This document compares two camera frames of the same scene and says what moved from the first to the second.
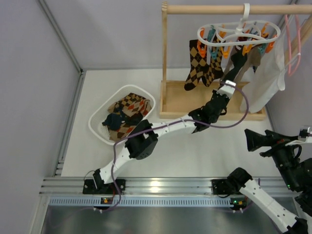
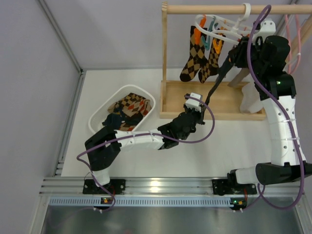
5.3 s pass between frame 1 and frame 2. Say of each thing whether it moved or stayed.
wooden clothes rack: stayed
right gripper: moved
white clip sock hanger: moved
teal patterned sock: stayed
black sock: moved
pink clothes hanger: stayed
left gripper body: moved
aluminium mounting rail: stayed
